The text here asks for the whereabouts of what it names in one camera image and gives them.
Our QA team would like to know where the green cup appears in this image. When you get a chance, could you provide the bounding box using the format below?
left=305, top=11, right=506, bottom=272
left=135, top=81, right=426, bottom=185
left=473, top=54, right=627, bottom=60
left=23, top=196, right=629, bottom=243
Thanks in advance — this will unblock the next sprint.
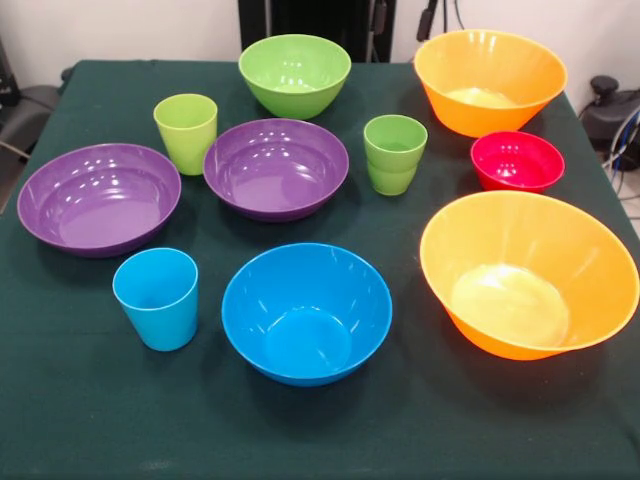
left=368, top=160, right=419, bottom=197
left=363, top=114, right=429, bottom=175

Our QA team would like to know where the red bowl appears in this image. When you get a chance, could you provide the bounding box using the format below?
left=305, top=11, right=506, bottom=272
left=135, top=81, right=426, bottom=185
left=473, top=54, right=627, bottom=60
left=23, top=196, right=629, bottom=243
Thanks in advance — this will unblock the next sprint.
left=469, top=130, right=566, bottom=194

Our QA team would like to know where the orange bowl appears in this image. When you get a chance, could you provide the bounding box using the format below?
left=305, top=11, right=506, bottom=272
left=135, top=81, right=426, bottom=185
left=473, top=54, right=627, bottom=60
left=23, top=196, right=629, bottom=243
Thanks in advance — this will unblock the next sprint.
left=419, top=190, right=633, bottom=362
left=413, top=28, right=569, bottom=139

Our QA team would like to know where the blue bowl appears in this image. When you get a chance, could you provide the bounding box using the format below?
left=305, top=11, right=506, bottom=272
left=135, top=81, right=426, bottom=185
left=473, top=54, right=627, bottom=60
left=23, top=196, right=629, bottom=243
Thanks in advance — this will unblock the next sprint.
left=221, top=242, right=394, bottom=388

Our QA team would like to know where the purple bowl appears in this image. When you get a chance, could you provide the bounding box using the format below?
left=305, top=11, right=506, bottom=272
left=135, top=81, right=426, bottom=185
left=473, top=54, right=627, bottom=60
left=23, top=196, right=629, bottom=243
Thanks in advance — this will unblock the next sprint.
left=202, top=117, right=350, bottom=223
left=16, top=142, right=183, bottom=259

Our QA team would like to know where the green bowl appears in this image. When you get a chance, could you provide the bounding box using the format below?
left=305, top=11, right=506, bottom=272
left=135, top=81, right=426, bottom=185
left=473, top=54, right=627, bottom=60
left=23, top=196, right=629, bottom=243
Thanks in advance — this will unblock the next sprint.
left=237, top=33, right=353, bottom=121

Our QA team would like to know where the yellow-green cup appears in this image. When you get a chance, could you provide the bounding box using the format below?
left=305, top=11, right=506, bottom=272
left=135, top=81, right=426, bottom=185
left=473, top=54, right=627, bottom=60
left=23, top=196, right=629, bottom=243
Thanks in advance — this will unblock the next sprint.
left=152, top=93, right=219, bottom=177

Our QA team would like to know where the blue cup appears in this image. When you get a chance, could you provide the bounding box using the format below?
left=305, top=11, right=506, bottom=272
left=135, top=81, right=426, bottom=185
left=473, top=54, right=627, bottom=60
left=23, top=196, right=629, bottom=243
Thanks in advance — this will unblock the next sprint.
left=111, top=247, right=200, bottom=353

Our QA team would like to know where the dark green table cloth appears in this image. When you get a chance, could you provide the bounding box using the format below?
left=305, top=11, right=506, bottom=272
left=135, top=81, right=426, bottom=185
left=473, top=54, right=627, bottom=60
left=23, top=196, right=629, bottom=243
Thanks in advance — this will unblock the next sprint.
left=0, top=59, right=640, bottom=480

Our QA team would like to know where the black equipment box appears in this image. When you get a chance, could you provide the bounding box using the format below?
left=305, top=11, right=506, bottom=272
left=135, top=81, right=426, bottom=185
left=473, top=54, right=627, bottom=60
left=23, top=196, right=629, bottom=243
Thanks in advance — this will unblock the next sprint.
left=0, top=37, right=22, bottom=107

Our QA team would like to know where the grey pedestal foot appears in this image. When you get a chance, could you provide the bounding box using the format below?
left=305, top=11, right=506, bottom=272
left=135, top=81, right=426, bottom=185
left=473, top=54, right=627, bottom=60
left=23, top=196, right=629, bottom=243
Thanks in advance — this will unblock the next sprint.
left=0, top=67, right=74, bottom=151
left=579, top=74, right=640, bottom=146

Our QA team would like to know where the tangle of cables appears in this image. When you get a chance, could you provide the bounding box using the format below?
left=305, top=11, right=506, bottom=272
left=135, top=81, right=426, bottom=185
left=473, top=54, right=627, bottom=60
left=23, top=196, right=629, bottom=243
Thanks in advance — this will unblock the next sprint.
left=602, top=109, right=640, bottom=201

